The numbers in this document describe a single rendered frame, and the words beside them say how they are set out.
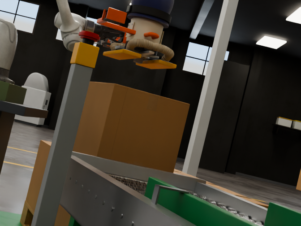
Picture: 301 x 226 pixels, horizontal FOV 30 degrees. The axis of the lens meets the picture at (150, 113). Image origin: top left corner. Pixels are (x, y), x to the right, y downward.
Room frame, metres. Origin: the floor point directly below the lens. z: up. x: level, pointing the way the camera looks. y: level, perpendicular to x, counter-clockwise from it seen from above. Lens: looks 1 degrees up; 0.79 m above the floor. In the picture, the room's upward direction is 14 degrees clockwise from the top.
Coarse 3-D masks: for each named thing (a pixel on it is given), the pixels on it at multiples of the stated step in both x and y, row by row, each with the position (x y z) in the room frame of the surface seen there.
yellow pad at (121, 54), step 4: (124, 48) 2.77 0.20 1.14; (104, 52) 2.95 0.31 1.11; (108, 52) 2.88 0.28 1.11; (112, 52) 2.81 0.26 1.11; (116, 52) 2.74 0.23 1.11; (120, 52) 2.68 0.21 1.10; (124, 52) 2.66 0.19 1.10; (128, 52) 2.67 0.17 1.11; (132, 52) 2.68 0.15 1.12; (136, 52) 2.71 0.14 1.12; (108, 56) 2.98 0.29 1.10; (112, 56) 2.93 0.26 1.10; (116, 56) 2.88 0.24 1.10; (120, 56) 2.84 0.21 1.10; (124, 56) 2.80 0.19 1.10; (128, 56) 2.76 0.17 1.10; (132, 56) 2.72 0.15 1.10; (136, 56) 2.69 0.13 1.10; (140, 56) 2.69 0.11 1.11
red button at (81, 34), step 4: (80, 32) 1.79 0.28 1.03; (84, 32) 1.78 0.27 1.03; (88, 32) 1.78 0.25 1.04; (92, 32) 1.79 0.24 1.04; (80, 36) 1.80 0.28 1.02; (84, 36) 1.79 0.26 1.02; (88, 36) 1.78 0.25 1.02; (92, 36) 1.78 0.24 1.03; (96, 36) 1.79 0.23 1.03; (84, 40) 1.80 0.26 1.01; (88, 40) 1.79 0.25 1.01; (92, 40) 1.80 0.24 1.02; (96, 40) 1.80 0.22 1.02; (92, 44) 1.80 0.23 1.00
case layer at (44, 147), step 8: (40, 144) 3.60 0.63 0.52; (48, 144) 3.39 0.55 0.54; (40, 152) 3.54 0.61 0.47; (48, 152) 3.34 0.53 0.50; (40, 160) 3.49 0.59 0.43; (40, 168) 3.44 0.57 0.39; (32, 176) 3.60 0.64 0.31; (40, 176) 3.39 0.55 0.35; (192, 176) 3.68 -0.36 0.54; (32, 184) 3.55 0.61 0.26; (40, 184) 3.34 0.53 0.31; (208, 184) 3.33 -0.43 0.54; (32, 192) 3.49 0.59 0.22; (232, 192) 3.17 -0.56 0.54; (32, 200) 3.44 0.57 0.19; (248, 200) 2.90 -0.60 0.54; (32, 208) 3.39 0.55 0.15; (56, 216) 2.84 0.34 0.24; (64, 216) 2.71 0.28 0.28; (56, 224) 2.81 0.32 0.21; (64, 224) 2.68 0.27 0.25
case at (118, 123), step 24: (96, 96) 2.71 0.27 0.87; (120, 96) 2.54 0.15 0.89; (144, 96) 2.59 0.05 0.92; (96, 120) 2.63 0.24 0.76; (120, 120) 2.55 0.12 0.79; (144, 120) 2.60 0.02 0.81; (168, 120) 2.65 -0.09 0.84; (96, 144) 2.56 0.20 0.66; (120, 144) 2.57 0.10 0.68; (144, 144) 2.61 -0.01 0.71; (168, 144) 2.66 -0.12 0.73; (168, 168) 2.68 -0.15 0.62
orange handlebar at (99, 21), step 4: (100, 20) 2.66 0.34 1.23; (100, 24) 2.74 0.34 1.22; (104, 24) 2.74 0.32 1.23; (108, 24) 2.75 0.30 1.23; (112, 24) 2.75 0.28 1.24; (112, 28) 2.77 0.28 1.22; (116, 28) 2.76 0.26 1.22; (120, 28) 2.77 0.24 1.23; (124, 28) 2.77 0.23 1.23; (128, 28) 2.78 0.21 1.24; (128, 32) 2.79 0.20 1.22; (132, 32) 2.79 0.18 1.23; (148, 32) 2.74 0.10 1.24; (152, 32) 2.72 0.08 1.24; (148, 36) 2.75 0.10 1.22; (152, 36) 2.73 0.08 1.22; (156, 36) 2.73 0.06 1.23; (108, 40) 3.38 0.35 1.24
